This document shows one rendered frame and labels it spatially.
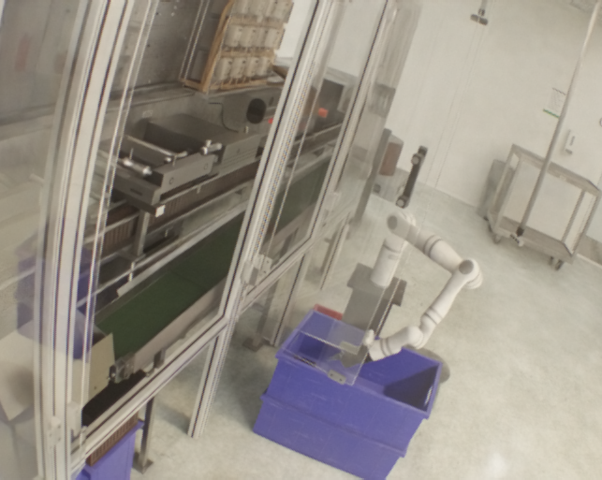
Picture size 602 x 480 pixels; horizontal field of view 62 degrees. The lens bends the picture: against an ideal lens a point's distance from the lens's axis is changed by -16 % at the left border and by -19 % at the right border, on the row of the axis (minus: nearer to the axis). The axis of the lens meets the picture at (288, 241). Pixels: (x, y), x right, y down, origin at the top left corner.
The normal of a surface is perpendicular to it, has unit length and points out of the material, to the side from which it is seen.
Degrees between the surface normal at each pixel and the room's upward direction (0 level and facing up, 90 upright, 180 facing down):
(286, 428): 90
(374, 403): 90
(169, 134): 90
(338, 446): 90
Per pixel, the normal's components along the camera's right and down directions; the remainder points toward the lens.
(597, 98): -0.35, 0.29
